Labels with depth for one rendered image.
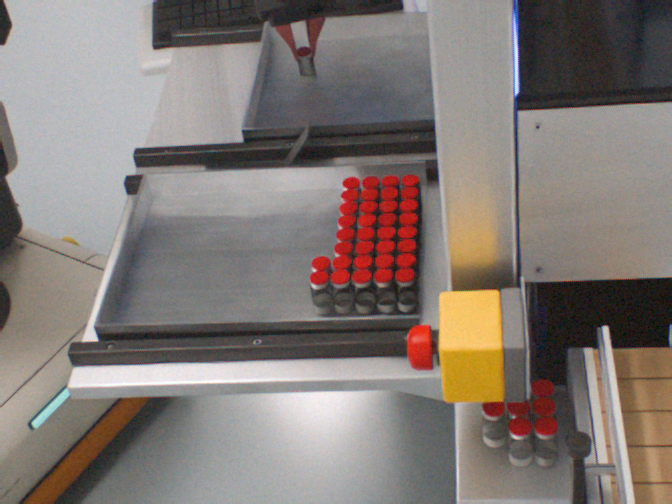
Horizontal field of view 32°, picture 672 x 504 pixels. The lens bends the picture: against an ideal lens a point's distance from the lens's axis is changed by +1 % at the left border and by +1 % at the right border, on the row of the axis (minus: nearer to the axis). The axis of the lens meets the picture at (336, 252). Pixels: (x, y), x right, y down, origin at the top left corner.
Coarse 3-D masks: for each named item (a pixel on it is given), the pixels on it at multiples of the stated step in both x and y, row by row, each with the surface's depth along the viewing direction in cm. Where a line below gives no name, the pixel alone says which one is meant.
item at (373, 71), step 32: (352, 32) 164; (384, 32) 164; (416, 32) 163; (256, 64) 156; (288, 64) 162; (320, 64) 161; (352, 64) 160; (384, 64) 159; (416, 64) 158; (256, 96) 154; (288, 96) 156; (320, 96) 155; (352, 96) 154; (384, 96) 153; (416, 96) 152; (256, 128) 145; (288, 128) 144; (320, 128) 144; (352, 128) 144; (384, 128) 143; (416, 128) 143
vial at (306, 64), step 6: (300, 60) 155; (306, 60) 155; (312, 60) 155; (300, 66) 156; (306, 66) 155; (312, 66) 156; (300, 72) 157; (306, 72) 156; (312, 72) 156; (306, 78) 157; (312, 78) 157
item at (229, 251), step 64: (192, 192) 142; (256, 192) 141; (320, 192) 139; (128, 256) 132; (192, 256) 133; (256, 256) 132; (128, 320) 126; (192, 320) 125; (256, 320) 119; (320, 320) 118; (384, 320) 117
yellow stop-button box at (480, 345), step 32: (512, 288) 102; (448, 320) 100; (480, 320) 99; (512, 320) 99; (448, 352) 98; (480, 352) 97; (512, 352) 97; (448, 384) 100; (480, 384) 100; (512, 384) 100
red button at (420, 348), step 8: (416, 328) 102; (424, 328) 102; (408, 336) 102; (416, 336) 101; (424, 336) 101; (408, 344) 101; (416, 344) 101; (424, 344) 101; (432, 344) 102; (408, 352) 101; (416, 352) 101; (424, 352) 101; (432, 352) 102; (408, 360) 102; (416, 360) 101; (424, 360) 101; (432, 360) 103; (416, 368) 102; (424, 368) 102; (432, 368) 102
